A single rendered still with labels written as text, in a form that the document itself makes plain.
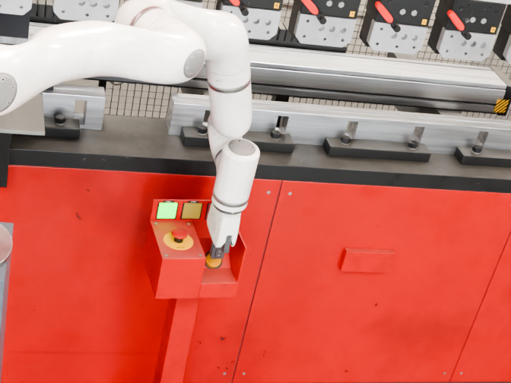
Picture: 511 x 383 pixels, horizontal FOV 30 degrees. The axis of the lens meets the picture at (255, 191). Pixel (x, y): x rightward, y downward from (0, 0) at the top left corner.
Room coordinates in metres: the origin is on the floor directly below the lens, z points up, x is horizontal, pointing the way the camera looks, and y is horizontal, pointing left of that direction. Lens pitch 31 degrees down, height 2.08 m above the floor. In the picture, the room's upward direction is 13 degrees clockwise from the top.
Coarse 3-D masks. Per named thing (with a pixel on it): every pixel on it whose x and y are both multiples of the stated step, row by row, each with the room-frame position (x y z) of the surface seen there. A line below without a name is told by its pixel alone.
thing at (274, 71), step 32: (32, 32) 2.39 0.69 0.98; (256, 64) 2.54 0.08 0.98; (288, 64) 2.58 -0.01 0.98; (320, 64) 2.63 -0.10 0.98; (352, 64) 2.69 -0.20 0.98; (384, 64) 2.75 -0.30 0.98; (416, 64) 2.81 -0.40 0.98; (448, 64) 2.87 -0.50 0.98; (288, 96) 2.59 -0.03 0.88; (320, 96) 2.61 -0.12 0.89; (352, 96) 2.64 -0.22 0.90; (384, 96) 2.68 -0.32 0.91; (416, 96) 2.71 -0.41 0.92; (448, 96) 2.74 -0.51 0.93; (480, 96) 2.78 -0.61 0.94
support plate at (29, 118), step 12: (36, 96) 2.01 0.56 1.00; (24, 108) 1.93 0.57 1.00; (36, 108) 1.95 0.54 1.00; (0, 120) 1.85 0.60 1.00; (12, 120) 1.87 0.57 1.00; (24, 120) 1.88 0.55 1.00; (36, 120) 1.89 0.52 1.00; (0, 132) 1.82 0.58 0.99; (12, 132) 1.83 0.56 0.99; (24, 132) 1.84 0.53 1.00; (36, 132) 1.84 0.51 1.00
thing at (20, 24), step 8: (0, 16) 2.07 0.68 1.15; (8, 16) 2.08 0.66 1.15; (16, 16) 2.08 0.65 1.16; (24, 16) 2.09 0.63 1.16; (0, 24) 2.07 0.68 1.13; (8, 24) 2.08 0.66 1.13; (16, 24) 2.08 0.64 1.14; (24, 24) 2.09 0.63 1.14; (0, 32) 2.07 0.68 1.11; (8, 32) 2.08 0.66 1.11; (16, 32) 2.08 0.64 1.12; (24, 32) 2.09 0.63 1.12; (0, 40) 2.08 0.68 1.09; (8, 40) 2.09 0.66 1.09; (16, 40) 2.09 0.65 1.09; (24, 40) 2.10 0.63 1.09
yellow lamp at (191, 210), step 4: (184, 204) 1.95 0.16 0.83; (188, 204) 1.96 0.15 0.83; (192, 204) 1.96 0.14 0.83; (196, 204) 1.97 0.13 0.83; (200, 204) 1.97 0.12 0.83; (184, 208) 1.95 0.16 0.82; (188, 208) 1.96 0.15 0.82; (192, 208) 1.96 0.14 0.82; (196, 208) 1.97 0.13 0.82; (200, 208) 1.97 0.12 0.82; (184, 212) 1.96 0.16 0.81; (188, 212) 1.96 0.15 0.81; (192, 212) 1.96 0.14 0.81; (196, 212) 1.97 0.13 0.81; (200, 212) 1.97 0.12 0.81; (184, 216) 1.96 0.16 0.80; (188, 216) 1.96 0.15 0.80; (192, 216) 1.96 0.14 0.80; (196, 216) 1.97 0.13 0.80
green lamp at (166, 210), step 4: (160, 204) 1.93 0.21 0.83; (164, 204) 1.93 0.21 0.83; (168, 204) 1.94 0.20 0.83; (172, 204) 1.94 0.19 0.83; (176, 204) 1.95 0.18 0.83; (160, 208) 1.93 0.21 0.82; (164, 208) 1.94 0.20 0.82; (168, 208) 1.94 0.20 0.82; (172, 208) 1.94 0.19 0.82; (160, 212) 1.93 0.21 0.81; (164, 212) 1.94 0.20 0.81; (168, 212) 1.94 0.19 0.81; (172, 212) 1.94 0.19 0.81; (160, 216) 1.93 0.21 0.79; (164, 216) 1.94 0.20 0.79; (168, 216) 1.94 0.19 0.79; (172, 216) 1.94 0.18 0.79
